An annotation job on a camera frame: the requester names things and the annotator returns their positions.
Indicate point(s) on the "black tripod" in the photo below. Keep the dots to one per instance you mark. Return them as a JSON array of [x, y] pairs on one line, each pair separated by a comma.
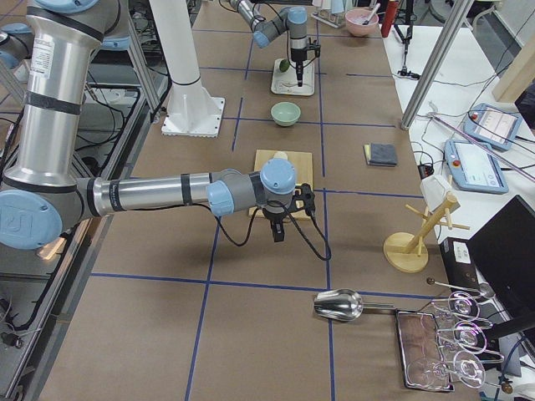
[[405, 39]]

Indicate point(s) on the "light green bowl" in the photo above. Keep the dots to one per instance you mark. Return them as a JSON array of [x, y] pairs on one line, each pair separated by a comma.
[[285, 114]]

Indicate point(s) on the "wooden mug tree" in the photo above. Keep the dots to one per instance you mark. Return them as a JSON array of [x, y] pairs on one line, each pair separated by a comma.
[[407, 252]]

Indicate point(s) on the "wine glass rear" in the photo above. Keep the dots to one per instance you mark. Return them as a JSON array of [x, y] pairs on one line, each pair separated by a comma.
[[462, 306]]

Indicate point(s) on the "green avocado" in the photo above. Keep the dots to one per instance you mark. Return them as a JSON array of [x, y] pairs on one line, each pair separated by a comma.
[[284, 65]]

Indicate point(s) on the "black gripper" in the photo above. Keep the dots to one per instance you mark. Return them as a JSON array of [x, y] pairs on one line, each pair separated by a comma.
[[298, 58], [274, 217]]

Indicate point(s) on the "bamboo cutting board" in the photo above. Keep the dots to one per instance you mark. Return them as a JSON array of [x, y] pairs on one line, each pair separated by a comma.
[[302, 162]]

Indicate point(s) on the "dark tray with glasses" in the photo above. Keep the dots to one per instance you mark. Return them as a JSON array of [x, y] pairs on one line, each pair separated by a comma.
[[417, 341]]

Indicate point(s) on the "wine glass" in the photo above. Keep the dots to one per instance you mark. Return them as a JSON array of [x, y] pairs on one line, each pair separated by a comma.
[[468, 337], [468, 369], [462, 306]]

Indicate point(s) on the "steel scoop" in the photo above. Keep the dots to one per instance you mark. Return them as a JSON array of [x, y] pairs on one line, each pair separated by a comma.
[[346, 305]]

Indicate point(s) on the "wine glass front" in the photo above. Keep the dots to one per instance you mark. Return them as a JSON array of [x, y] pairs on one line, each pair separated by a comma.
[[468, 369]]

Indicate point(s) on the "black box with label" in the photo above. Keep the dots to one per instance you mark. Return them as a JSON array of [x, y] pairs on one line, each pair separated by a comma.
[[460, 268]]

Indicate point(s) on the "white bear tray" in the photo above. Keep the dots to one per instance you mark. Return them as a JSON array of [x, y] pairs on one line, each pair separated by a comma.
[[290, 76]]

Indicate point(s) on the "pink bowl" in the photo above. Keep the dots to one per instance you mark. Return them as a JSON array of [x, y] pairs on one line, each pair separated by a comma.
[[359, 23]]

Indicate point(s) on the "far teach pendant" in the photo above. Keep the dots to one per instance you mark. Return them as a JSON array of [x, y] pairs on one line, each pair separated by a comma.
[[493, 126]]

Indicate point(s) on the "grey and yellow cloth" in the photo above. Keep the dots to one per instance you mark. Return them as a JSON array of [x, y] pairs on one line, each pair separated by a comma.
[[380, 154]]

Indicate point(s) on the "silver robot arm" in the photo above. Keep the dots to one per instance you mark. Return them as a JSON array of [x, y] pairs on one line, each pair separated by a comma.
[[40, 198], [292, 21]]

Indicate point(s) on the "aluminium frame post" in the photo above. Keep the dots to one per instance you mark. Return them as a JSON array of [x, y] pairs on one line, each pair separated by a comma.
[[434, 62]]

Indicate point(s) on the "teach pendant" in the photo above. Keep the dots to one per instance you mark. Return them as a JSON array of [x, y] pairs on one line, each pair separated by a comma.
[[493, 126], [473, 167]]

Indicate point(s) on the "wine glass middle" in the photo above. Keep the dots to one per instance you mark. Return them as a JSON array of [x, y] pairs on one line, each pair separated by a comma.
[[468, 337]]

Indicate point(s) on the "black monitor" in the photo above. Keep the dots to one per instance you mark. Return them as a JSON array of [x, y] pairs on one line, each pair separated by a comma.
[[503, 252]]

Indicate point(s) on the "near teach pendant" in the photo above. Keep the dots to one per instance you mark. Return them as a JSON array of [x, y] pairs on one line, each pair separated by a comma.
[[473, 167]]

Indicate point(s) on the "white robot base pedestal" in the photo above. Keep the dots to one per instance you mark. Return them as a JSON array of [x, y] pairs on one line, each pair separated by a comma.
[[191, 110]]

